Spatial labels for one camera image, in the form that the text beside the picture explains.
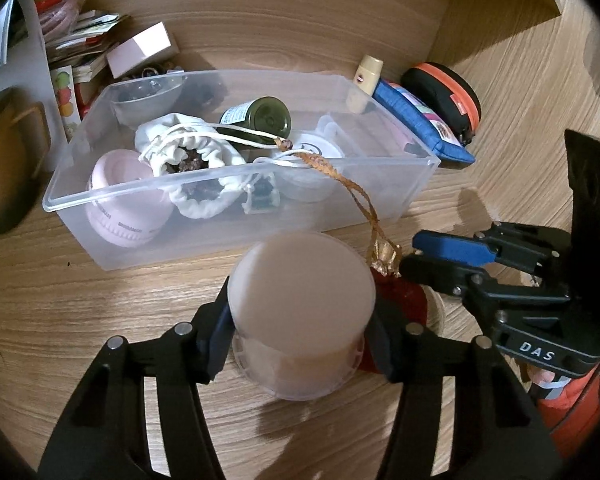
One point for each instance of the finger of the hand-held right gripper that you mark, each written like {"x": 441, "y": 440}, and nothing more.
{"x": 430, "y": 272}
{"x": 450, "y": 249}

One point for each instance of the wooden desktop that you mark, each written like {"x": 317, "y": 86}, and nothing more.
{"x": 80, "y": 285}

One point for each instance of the black orange round case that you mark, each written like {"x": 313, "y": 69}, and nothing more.
{"x": 445, "y": 90}

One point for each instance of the white pink box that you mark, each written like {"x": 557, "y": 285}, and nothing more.
{"x": 140, "y": 50}

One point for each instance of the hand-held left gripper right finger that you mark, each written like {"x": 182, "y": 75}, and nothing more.
{"x": 380, "y": 347}

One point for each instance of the blue pencil case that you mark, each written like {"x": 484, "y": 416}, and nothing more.
{"x": 430, "y": 125}

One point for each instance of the pile of packets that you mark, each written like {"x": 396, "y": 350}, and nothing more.
{"x": 80, "y": 30}

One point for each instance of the round frosted jar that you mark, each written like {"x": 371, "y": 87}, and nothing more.
{"x": 310, "y": 147}

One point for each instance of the red velvet pouch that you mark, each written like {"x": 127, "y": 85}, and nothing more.
{"x": 405, "y": 297}

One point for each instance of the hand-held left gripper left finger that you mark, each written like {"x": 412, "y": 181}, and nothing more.
{"x": 220, "y": 332}

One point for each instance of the pink round container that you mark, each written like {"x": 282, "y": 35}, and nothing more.
{"x": 115, "y": 175}

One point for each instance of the glass bowl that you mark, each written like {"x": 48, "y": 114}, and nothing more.
{"x": 145, "y": 100}

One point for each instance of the frosted plastic cup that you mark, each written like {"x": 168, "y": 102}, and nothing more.
{"x": 300, "y": 300}

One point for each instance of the gold braided ribbon ornament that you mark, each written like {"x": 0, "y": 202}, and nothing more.
{"x": 385, "y": 255}

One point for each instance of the small cream bottle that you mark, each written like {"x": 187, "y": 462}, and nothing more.
{"x": 367, "y": 75}

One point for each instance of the green glass jar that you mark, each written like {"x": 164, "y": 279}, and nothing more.
{"x": 260, "y": 115}

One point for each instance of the fruit printed carton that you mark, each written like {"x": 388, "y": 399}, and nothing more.
{"x": 64, "y": 100}

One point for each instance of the person's right forearm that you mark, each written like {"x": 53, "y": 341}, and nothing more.
{"x": 570, "y": 410}

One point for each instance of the clear plastic storage box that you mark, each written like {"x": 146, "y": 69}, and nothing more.
{"x": 370, "y": 200}

